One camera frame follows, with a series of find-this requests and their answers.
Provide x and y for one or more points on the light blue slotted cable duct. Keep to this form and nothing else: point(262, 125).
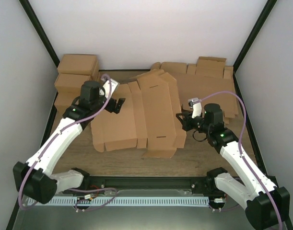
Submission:
point(131, 201)

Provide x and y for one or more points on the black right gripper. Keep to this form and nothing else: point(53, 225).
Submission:
point(186, 124)

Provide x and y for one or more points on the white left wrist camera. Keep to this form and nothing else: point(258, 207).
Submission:
point(108, 88)

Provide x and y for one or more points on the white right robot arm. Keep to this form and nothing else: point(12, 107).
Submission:
point(265, 204)

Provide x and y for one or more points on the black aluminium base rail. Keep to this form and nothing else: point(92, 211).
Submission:
point(197, 185)

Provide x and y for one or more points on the right black frame post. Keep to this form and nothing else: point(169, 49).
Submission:
point(254, 32)

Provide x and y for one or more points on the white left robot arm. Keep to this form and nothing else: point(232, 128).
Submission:
point(35, 178)

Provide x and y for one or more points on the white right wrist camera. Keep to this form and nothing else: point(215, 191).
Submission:
point(195, 105)

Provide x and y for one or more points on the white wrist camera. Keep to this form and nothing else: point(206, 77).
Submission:
point(195, 105)
point(108, 88)

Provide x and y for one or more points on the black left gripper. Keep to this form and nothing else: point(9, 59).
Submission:
point(111, 108)

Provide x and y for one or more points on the cardboard box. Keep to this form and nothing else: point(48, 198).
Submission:
point(80, 64)
point(147, 118)
point(64, 100)
point(71, 83)

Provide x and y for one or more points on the stack of flat cardboard sheets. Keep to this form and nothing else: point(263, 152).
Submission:
point(190, 85)

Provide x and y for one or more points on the left black frame post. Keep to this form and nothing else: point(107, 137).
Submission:
point(26, 5)

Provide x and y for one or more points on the upright cardboard sheet at back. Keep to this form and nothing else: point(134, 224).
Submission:
point(210, 67)

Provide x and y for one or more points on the black frame post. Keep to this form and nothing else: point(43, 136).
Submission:
point(26, 5)
point(254, 32)

